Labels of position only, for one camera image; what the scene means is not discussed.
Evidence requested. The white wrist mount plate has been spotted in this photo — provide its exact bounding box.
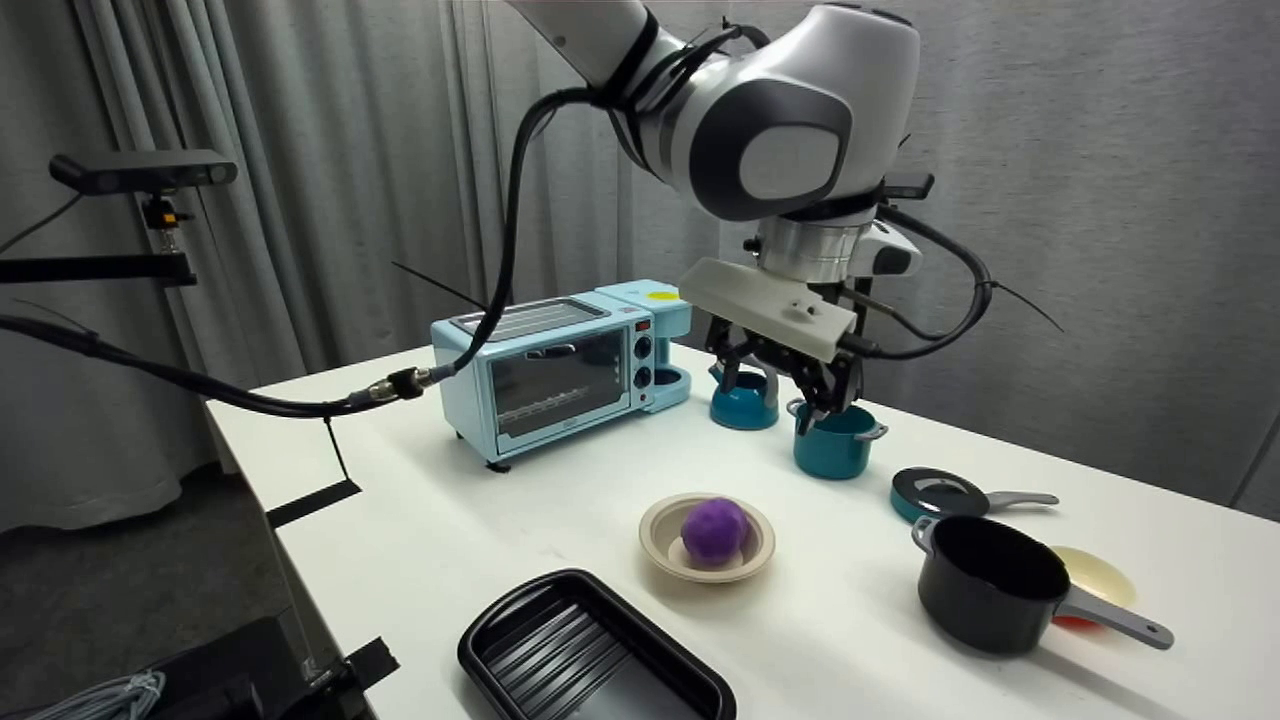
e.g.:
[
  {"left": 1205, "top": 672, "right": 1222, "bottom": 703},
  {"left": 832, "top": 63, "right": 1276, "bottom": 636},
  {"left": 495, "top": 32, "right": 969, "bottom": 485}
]
[{"left": 677, "top": 256, "right": 862, "bottom": 365}]

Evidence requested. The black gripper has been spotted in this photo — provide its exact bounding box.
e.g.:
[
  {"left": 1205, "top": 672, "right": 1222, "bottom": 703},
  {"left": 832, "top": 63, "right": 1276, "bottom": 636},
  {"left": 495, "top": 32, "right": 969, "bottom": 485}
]
[{"left": 702, "top": 314, "right": 873, "bottom": 437}]

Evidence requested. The black baking tray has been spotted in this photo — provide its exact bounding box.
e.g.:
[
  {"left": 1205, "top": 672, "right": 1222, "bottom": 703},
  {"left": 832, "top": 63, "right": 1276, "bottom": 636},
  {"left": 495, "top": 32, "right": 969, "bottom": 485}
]
[{"left": 458, "top": 565, "right": 741, "bottom": 720}]

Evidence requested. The black tape strip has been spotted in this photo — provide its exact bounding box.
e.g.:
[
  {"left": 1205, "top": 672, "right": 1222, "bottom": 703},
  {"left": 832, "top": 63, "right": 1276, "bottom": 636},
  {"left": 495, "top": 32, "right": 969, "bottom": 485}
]
[
  {"left": 265, "top": 477, "right": 363, "bottom": 530},
  {"left": 337, "top": 636, "right": 405, "bottom": 692}
]

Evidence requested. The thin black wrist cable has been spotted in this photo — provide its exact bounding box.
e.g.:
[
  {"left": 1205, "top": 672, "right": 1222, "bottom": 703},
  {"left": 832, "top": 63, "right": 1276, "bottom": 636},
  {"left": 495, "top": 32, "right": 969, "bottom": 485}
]
[{"left": 845, "top": 204, "right": 1001, "bottom": 365}]

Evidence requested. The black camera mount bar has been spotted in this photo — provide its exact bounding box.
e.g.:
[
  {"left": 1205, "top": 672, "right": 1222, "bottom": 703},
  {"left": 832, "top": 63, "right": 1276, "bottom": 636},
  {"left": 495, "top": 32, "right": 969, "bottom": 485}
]
[{"left": 0, "top": 251, "right": 202, "bottom": 286}]

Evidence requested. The teal toy pot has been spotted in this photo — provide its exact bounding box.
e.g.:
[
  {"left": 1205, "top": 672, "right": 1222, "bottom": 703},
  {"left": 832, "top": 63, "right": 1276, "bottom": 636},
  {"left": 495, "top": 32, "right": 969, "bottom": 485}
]
[{"left": 786, "top": 396, "right": 892, "bottom": 485}]

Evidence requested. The light blue toaster oven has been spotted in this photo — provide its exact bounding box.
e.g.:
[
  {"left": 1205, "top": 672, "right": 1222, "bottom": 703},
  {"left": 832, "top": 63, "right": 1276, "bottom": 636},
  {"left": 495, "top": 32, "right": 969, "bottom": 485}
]
[{"left": 429, "top": 276, "right": 702, "bottom": 473}]

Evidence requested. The teal toy kettle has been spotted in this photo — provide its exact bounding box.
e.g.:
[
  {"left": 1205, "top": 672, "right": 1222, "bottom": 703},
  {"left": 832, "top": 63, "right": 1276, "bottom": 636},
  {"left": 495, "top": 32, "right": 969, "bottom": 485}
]
[{"left": 706, "top": 342, "right": 786, "bottom": 431}]

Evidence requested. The clear plastic bag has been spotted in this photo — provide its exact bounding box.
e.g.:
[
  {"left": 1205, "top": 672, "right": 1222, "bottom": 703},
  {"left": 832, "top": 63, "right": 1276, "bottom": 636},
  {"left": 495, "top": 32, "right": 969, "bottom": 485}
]
[{"left": 51, "top": 668, "right": 174, "bottom": 720}]

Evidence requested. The black saucepan with gray handle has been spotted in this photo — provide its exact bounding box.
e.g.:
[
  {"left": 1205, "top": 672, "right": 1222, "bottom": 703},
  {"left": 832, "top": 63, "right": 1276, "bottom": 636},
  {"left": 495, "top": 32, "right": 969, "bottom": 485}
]
[{"left": 908, "top": 511, "right": 1179, "bottom": 658}]

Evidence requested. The small cream plate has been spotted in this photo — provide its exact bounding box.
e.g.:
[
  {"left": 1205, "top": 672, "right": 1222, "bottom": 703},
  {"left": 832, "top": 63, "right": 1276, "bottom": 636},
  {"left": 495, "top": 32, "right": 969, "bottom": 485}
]
[{"left": 1054, "top": 540, "right": 1140, "bottom": 631}]

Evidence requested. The teal pan with gray handle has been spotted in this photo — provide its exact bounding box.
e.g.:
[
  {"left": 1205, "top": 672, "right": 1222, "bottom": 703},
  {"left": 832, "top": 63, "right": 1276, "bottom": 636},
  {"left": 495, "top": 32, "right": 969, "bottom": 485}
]
[{"left": 888, "top": 465, "right": 1066, "bottom": 529}]

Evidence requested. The purple plushie ball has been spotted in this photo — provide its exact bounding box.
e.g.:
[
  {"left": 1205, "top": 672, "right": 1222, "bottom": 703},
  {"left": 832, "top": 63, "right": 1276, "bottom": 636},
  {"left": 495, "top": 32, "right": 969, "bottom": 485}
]
[{"left": 677, "top": 494, "right": 761, "bottom": 572}]

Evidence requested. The white bowl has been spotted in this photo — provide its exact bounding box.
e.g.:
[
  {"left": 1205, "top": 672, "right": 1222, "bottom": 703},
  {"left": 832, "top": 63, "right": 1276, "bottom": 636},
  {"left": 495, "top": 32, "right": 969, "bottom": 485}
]
[{"left": 637, "top": 492, "right": 781, "bottom": 593}]

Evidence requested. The black camera on mount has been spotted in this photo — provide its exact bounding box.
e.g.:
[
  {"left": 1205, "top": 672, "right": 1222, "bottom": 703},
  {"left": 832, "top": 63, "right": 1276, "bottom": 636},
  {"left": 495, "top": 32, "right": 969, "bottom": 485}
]
[{"left": 49, "top": 148, "right": 241, "bottom": 199}]

